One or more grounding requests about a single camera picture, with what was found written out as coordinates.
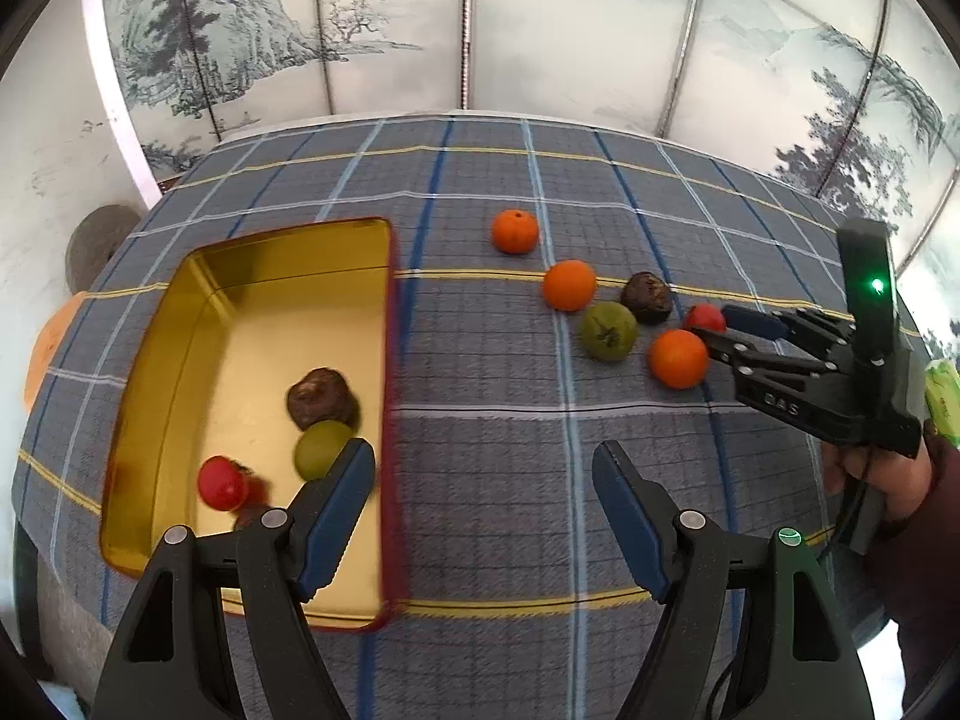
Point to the orange round cushion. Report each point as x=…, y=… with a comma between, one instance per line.
x=47, y=342

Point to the orange mandarin with stem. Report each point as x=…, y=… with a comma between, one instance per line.
x=514, y=232

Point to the smooth orange mandarin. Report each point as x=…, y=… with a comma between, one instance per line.
x=569, y=285

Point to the green fruit in tin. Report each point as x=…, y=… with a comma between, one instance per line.
x=319, y=447

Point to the gold red toffee tin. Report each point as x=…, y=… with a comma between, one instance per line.
x=240, y=322

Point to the small red fruit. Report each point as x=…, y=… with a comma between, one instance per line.
x=705, y=317

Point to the large orange tangerine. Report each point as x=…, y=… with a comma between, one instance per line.
x=678, y=359

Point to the brown fruit in tin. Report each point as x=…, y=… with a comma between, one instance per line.
x=322, y=395

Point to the dark brown wrinkled fruit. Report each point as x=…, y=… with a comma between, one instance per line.
x=250, y=514

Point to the dark red sleeve forearm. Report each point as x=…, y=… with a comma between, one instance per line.
x=914, y=567

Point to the blue plaid tablecloth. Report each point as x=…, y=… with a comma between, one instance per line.
x=518, y=603

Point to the green fruit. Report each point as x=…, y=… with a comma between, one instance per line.
x=608, y=331
x=319, y=447

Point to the green packet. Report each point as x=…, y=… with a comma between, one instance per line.
x=942, y=394

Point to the red fruit in tin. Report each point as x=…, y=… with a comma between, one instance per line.
x=222, y=483

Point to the landscape painted folding screen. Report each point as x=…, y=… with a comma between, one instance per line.
x=851, y=103

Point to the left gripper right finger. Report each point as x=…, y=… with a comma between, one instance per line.
x=794, y=658

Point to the dark brown passion fruit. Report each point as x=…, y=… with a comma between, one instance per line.
x=648, y=298

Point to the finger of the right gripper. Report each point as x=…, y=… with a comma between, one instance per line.
x=748, y=361
x=806, y=328

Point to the person's right hand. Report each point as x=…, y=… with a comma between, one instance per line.
x=904, y=481

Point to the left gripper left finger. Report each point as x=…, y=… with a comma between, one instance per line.
x=170, y=655

